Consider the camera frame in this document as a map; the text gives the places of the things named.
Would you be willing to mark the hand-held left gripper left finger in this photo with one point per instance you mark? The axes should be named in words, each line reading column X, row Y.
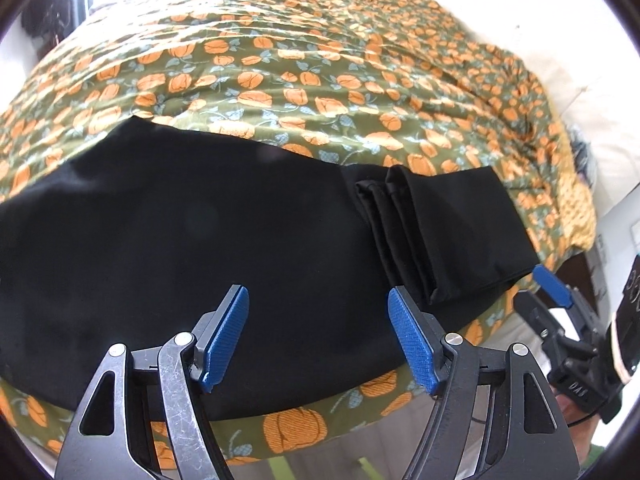
column 225, row 340

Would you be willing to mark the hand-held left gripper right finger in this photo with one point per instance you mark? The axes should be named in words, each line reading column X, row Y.
column 412, row 345

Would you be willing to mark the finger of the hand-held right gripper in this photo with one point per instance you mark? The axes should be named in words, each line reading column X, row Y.
column 540, row 320
column 552, row 285

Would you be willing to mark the black pants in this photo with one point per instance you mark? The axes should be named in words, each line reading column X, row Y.
column 200, row 240

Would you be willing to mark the person's right forearm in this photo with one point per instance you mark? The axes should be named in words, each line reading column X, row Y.
column 580, row 425

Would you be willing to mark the yellow textured blanket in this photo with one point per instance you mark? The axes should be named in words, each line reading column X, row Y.
column 580, row 210

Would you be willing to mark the mixed clothes beside headboard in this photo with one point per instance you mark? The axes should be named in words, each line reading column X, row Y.
column 581, row 150

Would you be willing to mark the cream padded headboard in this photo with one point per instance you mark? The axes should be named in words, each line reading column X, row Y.
column 575, row 50

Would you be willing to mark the pumpkin print blanket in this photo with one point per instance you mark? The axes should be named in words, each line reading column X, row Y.
column 325, row 60

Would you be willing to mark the coat rack with dark clothes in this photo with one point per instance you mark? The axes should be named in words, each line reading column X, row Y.
column 47, row 15

